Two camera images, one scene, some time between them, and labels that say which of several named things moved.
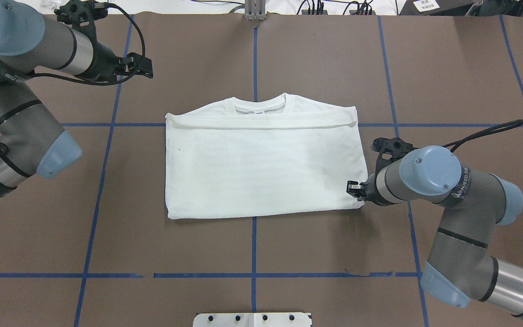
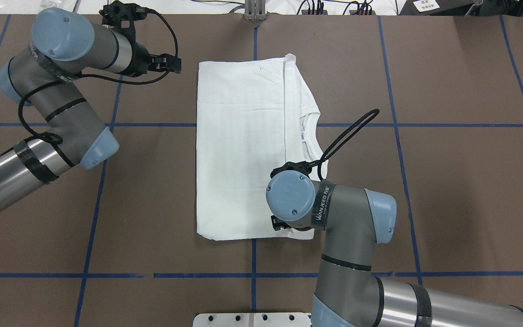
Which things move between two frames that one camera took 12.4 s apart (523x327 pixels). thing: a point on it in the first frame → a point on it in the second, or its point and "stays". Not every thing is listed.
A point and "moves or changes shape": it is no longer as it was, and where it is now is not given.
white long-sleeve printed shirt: (233, 157) moves or changes shape
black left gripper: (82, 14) → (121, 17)
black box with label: (436, 7) stays
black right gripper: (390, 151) → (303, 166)
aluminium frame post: (254, 10) stays
